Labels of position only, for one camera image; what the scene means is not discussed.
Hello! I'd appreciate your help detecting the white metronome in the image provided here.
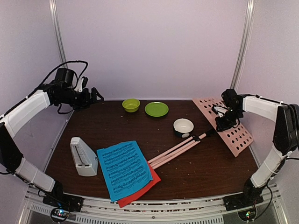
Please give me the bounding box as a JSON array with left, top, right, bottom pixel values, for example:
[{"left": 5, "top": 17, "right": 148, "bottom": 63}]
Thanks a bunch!
[{"left": 70, "top": 137, "right": 99, "bottom": 177}]

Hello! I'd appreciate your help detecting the lime green bowl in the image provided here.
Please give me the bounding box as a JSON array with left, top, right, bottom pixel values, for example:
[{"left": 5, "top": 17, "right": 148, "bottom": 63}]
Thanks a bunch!
[{"left": 122, "top": 98, "right": 140, "bottom": 112}]

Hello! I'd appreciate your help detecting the green plate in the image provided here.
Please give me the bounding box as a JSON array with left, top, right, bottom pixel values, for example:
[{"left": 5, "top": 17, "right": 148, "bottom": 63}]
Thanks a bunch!
[{"left": 145, "top": 102, "right": 169, "bottom": 117}]

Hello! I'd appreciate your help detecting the right aluminium frame post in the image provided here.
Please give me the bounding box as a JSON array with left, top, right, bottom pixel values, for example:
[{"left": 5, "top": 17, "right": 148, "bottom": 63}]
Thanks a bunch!
[{"left": 230, "top": 0, "right": 255, "bottom": 90}]

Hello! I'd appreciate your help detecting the blue sheet music paper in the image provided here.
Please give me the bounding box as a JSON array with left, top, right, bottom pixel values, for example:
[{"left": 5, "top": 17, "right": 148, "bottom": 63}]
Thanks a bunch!
[{"left": 97, "top": 140, "right": 153, "bottom": 202}]

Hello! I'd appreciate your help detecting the left aluminium frame post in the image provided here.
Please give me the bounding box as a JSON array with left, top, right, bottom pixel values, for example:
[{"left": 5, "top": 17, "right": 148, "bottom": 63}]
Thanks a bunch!
[{"left": 49, "top": 0, "right": 67, "bottom": 63}]

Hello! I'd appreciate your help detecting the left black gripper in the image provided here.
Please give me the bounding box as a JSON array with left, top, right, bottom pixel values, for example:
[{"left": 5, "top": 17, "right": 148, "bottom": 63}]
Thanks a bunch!
[{"left": 57, "top": 87, "right": 104, "bottom": 112}]

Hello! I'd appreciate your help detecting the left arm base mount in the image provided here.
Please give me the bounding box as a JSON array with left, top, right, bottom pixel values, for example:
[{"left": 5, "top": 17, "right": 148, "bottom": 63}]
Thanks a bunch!
[{"left": 43, "top": 194, "right": 84, "bottom": 224}]

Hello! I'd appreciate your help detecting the white and blue bowl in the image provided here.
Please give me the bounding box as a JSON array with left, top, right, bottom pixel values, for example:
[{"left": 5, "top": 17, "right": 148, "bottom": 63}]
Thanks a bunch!
[{"left": 173, "top": 118, "right": 194, "bottom": 138}]

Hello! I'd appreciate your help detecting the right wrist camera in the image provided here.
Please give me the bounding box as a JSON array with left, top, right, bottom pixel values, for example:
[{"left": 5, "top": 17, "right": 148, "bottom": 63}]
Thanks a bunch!
[{"left": 212, "top": 105, "right": 228, "bottom": 117}]

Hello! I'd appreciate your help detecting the pink music stand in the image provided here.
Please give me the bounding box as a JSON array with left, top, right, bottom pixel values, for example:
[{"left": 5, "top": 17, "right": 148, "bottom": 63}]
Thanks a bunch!
[{"left": 147, "top": 97, "right": 255, "bottom": 169}]

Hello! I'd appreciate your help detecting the front aluminium rail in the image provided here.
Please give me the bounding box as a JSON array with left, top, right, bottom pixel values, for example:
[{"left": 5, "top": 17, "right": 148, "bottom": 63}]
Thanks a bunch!
[{"left": 18, "top": 184, "right": 288, "bottom": 224}]

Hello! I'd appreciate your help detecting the red sheet music paper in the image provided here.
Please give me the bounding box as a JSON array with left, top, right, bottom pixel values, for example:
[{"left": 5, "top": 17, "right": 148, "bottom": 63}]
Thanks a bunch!
[{"left": 117, "top": 164, "right": 161, "bottom": 208}]

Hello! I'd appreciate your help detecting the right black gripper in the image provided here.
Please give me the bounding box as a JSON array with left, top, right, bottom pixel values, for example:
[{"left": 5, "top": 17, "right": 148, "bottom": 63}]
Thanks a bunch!
[{"left": 215, "top": 107, "right": 242, "bottom": 131}]

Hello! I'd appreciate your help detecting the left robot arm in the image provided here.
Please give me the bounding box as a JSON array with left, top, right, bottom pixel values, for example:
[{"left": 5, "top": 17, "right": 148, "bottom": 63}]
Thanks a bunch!
[{"left": 0, "top": 61, "right": 104, "bottom": 207}]

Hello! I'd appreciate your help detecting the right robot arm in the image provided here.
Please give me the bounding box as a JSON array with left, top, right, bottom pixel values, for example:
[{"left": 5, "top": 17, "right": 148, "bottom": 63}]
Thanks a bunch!
[{"left": 212, "top": 89, "right": 299, "bottom": 206}]

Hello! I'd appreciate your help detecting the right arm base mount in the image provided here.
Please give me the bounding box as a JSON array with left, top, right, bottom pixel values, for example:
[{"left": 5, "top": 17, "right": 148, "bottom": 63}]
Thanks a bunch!
[{"left": 223, "top": 193, "right": 263, "bottom": 222}]

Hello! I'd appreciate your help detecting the aluminium frame post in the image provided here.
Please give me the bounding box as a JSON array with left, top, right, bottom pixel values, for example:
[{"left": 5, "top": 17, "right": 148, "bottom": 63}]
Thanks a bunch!
[
  {"left": 49, "top": 0, "right": 67, "bottom": 63},
  {"left": 230, "top": 0, "right": 255, "bottom": 90}
]

